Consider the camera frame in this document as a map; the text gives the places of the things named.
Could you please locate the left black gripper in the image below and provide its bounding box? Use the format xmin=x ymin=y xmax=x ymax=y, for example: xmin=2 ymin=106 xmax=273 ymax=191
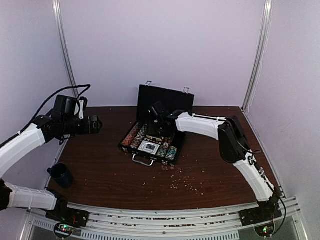
xmin=61 ymin=115 xmax=102 ymax=135

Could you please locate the green blue chip row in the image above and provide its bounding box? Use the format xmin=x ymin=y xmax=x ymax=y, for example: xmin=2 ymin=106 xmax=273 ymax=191
xmin=156 ymin=142 xmax=170 ymax=158

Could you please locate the yellow blue card deck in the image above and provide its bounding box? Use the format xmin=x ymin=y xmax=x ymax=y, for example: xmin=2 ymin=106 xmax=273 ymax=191
xmin=146 ymin=135 xmax=164 ymax=141

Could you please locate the front aluminium rail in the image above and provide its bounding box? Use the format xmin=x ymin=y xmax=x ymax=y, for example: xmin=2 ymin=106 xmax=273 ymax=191
xmin=18 ymin=197 xmax=310 ymax=240

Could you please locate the red dice row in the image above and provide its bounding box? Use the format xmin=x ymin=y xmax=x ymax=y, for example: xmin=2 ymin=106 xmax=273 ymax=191
xmin=146 ymin=139 xmax=162 ymax=145

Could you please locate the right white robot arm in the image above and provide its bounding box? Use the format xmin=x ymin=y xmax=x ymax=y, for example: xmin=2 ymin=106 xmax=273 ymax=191
xmin=148 ymin=106 xmax=280 ymax=221

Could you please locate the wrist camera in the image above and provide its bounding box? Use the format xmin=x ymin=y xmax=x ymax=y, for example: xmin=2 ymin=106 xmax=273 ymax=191
xmin=51 ymin=95 xmax=88 ymax=122
xmin=148 ymin=101 xmax=168 ymax=121

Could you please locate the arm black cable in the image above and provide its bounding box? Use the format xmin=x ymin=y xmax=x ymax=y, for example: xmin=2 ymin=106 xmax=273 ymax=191
xmin=237 ymin=139 xmax=287 ymax=226
xmin=14 ymin=83 xmax=92 ymax=136

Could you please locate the dark blue mug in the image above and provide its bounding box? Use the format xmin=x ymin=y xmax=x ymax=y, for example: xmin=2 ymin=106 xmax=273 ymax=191
xmin=47 ymin=163 xmax=74 ymax=188

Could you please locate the teal chip row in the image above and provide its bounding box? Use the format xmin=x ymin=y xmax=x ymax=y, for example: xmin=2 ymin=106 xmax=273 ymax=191
xmin=165 ymin=146 xmax=178 ymax=161

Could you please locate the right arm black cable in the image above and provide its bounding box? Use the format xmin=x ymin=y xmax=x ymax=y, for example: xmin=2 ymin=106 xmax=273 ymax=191
xmin=237 ymin=139 xmax=287 ymax=226

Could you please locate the right aluminium frame post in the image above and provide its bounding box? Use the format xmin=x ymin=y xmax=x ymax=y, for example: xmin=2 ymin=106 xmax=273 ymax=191
xmin=242 ymin=0 xmax=274 ymax=113

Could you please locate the left aluminium frame post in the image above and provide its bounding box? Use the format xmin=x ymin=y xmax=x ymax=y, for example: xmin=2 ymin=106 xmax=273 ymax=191
xmin=52 ymin=0 xmax=77 ymax=87

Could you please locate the orange chip row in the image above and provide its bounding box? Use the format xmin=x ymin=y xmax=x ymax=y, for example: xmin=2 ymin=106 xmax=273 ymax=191
xmin=121 ymin=123 xmax=140 ymax=146

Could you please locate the black poker set case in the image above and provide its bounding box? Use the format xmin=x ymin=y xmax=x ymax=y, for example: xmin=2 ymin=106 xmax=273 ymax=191
xmin=118 ymin=81 xmax=195 ymax=168

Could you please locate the grey chip row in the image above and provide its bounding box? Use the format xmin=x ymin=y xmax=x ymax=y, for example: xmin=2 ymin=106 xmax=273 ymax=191
xmin=130 ymin=125 xmax=146 ymax=149

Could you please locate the aluminium frame post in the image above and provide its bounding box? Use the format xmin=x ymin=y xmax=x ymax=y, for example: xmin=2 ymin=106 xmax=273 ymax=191
xmin=242 ymin=0 xmax=274 ymax=113
xmin=52 ymin=0 xmax=77 ymax=87

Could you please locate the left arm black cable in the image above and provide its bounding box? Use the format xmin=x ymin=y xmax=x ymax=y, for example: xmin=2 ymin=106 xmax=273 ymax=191
xmin=14 ymin=83 xmax=92 ymax=136

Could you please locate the right back chip row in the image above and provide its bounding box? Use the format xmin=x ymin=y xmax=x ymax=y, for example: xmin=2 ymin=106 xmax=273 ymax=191
xmin=163 ymin=136 xmax=175 ymax=146

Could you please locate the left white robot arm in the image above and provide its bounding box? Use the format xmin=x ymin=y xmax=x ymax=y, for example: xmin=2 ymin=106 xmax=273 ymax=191
xmin=0 ymin=115 xmax=103 ymax=222

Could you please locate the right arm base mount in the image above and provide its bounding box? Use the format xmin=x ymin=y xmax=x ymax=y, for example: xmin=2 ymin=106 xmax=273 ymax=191
xmin=238 ymin=200 xmax=283 ymax=226

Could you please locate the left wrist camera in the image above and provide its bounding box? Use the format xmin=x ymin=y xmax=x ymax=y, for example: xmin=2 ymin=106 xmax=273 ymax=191
xmin=51 ymin=95 xmax=88 ymax=122

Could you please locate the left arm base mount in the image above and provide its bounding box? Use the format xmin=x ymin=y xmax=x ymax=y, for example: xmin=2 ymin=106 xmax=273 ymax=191
xmin=44 ymin=189 xmax=90 ymax=228

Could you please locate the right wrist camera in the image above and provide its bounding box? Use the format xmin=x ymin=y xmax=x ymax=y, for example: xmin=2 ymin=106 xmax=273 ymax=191
xmin=148 ymin=101 xmax=168 ymax=121

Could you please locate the white playing card box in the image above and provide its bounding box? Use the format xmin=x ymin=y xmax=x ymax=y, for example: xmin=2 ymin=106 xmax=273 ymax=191
xmin=138 ymin=140 xmax=160 ymax=155

